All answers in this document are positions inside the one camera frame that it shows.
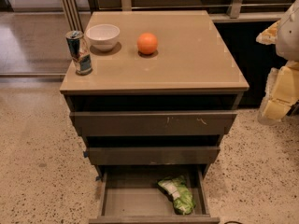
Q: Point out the bottom grey open drawer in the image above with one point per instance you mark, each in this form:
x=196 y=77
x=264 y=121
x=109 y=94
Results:
x=131 y=195

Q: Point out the white ceramic bowl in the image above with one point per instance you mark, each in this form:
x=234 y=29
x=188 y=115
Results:
x=103 y=36

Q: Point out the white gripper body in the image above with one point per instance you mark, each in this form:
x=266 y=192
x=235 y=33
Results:
x=289 y=37

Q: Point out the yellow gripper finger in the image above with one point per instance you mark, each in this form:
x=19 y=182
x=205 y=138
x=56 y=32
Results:
x=281 y=92
x=269 y=35

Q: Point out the green rice chip bag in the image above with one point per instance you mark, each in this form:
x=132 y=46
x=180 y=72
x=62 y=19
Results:
x=182 y=199

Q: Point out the blue silver drink can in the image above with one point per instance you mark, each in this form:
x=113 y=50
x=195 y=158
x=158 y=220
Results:
x=79 y=52

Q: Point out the grey drawer cabinet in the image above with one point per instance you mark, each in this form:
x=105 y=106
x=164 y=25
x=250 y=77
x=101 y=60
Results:
x=191 y=70

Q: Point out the middle grey drawer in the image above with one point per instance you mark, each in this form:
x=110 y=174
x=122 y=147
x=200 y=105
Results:
x=152 y=155

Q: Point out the orange fruit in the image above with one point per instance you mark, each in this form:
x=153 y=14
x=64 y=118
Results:
x=147 y=43

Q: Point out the top grey drawer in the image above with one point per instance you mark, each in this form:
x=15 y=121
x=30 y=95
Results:
x=152 y=123

